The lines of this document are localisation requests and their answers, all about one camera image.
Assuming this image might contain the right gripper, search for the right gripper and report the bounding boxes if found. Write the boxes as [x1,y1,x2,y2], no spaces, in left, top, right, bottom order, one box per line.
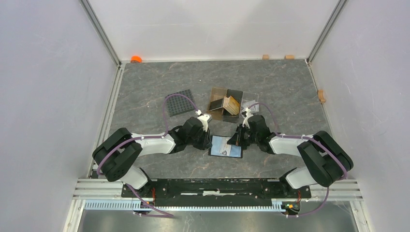
[229,126,259,150]

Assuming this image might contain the black card holder wallet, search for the black card holder wallet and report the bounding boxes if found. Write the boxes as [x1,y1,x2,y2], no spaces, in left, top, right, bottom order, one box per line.
[208,135,243,159]

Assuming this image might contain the orange card stack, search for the orange card stack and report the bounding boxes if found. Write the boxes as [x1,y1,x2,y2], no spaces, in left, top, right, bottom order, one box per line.
[223,96,240,116]

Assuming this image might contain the amber and black organizer box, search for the amber and black organizer box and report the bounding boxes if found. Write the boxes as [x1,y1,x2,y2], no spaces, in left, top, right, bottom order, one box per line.
[206,87,244,123]

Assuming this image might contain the black credit card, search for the black credit card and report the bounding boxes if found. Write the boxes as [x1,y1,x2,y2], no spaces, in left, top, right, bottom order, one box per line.
[208,98,224,111]

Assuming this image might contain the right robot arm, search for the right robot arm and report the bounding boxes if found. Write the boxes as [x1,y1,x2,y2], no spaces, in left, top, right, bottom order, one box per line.
[227,115,354,197]

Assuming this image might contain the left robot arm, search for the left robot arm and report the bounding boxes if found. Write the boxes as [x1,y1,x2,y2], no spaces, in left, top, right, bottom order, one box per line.
[92,114,212,197]

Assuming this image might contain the dark grey stud baseplate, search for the dark grey stud baseplate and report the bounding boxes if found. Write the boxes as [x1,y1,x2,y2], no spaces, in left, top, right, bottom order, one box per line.
[165,89,196,116]

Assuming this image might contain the orange round cap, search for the orange round cap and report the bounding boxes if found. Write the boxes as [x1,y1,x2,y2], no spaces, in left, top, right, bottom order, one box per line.
[130,56,142,63]

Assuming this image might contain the curved wooden piece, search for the curved wooden piece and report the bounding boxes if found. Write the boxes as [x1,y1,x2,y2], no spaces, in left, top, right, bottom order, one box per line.
[317,89,326,104]

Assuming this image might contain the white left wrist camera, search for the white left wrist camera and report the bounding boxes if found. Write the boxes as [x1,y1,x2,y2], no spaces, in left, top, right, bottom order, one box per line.
[195,110,212,132]

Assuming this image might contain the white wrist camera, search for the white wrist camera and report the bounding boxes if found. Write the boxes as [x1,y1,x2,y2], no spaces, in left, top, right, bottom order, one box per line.
[241,107,253,129]
[195,110,212,132]

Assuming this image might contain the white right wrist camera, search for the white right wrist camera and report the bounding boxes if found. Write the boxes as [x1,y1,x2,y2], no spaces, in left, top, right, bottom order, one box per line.
[241,107,253,129]

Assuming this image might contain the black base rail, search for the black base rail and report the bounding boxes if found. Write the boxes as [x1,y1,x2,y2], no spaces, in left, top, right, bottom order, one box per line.
[137,178,312,207]

